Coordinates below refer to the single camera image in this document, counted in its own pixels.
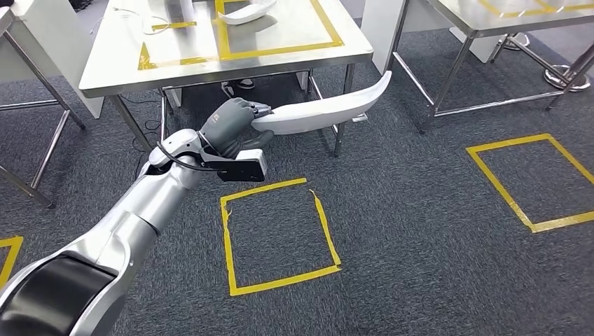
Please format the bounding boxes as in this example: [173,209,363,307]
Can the steel workbench table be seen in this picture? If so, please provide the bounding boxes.
[78,0,375,159]

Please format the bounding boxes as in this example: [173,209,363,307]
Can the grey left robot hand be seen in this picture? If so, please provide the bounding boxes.
[198,97,275,159]

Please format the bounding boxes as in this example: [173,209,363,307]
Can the white curved plastic part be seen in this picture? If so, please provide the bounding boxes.
[218,0,279,27]
[250,70,393,136]

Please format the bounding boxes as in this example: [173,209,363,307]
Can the person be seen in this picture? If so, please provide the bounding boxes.
[221,78,256,92]

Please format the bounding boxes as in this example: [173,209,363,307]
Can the yellow tape table marking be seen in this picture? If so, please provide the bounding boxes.
[478,0,594,20]

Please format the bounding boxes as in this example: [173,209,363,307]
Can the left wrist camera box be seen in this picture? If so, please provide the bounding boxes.
[202,148,269,183]

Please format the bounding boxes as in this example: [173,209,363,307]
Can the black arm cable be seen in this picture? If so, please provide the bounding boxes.
[156,141,221,172]

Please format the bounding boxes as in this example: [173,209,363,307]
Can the chrome round pedestal base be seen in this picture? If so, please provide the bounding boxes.
[502,31,531,52]
[541,64,591,92]

